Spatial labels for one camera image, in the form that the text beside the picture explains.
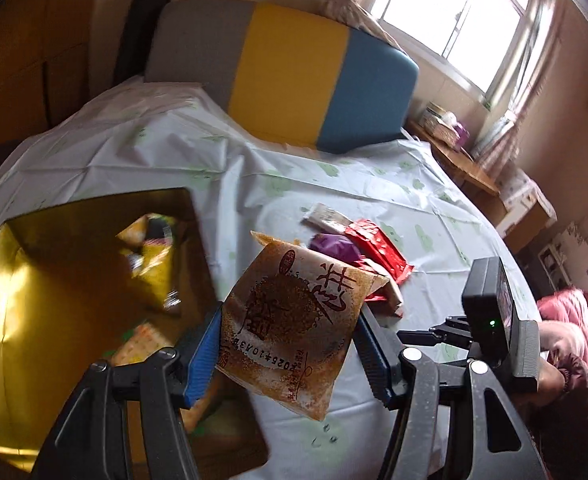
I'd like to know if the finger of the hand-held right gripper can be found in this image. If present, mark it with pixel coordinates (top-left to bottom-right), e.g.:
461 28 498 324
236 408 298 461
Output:
429 315 470 333
398 330 471 349

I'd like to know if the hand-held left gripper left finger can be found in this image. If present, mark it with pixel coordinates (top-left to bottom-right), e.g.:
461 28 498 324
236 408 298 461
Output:
31 302 225 480

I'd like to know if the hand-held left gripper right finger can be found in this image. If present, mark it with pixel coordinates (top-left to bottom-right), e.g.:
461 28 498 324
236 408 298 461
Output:
356 305 550 480

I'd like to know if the brown cake snack packet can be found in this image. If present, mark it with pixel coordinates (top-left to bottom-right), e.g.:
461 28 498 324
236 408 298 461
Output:
215 231 377 421

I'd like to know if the long red snack packet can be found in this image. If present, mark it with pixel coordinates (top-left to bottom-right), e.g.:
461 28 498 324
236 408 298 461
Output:
344 219 415 283

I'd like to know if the gold tin box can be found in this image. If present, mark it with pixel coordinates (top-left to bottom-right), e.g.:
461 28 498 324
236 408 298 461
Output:
0 187 269 478

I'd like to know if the person's right hand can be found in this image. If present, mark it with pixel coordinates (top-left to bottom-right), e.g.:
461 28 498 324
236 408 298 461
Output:
539 321 582 361

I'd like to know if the tan snack packet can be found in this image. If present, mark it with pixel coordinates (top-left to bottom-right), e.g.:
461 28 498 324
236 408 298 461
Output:
366 259 405 318

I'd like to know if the green yellow cracker packet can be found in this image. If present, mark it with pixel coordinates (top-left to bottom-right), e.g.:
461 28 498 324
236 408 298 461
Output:
108 322 225 433

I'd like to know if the cardboard box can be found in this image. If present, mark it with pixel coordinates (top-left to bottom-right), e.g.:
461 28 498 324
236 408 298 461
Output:
494 165 557 253

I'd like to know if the yellow black snack packet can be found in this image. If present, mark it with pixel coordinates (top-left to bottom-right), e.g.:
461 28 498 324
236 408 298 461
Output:
116 212 189 316

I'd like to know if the shiny purple-red snack packet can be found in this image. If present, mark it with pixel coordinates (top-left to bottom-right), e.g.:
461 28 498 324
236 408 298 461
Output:
308 232 362 266

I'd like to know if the wooden side table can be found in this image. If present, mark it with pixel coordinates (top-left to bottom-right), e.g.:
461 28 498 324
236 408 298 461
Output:
406 120 502 196

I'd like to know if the white brown stick packet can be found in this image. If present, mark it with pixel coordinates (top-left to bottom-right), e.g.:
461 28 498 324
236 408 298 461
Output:
301 203 349 226

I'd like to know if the purple container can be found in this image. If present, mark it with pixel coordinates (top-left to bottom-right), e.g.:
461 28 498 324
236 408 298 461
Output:
449 115 471 150

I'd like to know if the patterned tissue box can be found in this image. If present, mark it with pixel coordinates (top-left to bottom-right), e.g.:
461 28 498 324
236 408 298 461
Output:
419 102 457 141

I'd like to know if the white green-patterned tablecloth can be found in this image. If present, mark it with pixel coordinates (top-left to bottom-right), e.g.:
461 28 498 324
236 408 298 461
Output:
0 80 542 480

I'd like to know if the window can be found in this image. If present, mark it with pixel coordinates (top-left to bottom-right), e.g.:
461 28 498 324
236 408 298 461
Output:
369 0 535 93

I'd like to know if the grey yellow blue sofa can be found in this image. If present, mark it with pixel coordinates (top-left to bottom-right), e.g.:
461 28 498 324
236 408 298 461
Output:
144 0 419 155

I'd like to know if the black rolled mat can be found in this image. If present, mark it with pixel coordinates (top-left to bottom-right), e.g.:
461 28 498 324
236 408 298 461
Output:
114 0 175 86

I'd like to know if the wooden wardrobe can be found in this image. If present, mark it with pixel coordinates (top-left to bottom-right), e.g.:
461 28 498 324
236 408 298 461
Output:
0 0 104 161

